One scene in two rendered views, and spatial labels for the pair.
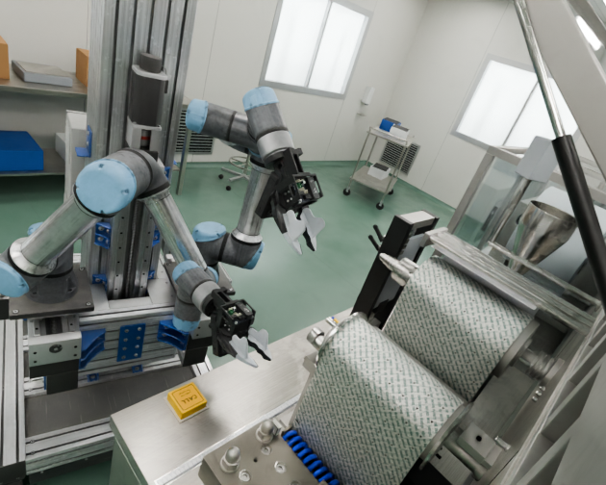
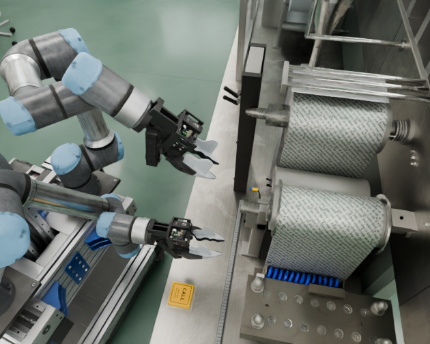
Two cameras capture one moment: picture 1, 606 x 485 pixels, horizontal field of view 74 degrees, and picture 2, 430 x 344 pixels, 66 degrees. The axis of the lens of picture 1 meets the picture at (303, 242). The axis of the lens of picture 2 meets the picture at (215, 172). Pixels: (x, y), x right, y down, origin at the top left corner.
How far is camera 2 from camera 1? 43 cm
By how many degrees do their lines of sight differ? 32
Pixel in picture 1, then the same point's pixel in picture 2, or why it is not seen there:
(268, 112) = (106, 84)
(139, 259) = (30, 218)
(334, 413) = (298, 251)
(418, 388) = (355, 215)
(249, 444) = (255, 299)
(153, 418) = (173, 323)
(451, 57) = not seen: outside the picture
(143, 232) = not seen: hidden behind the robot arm
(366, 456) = (331, 260)
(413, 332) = (305, 157)
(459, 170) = not seen: outside the picture
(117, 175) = (5, 230)
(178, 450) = (207, 327)
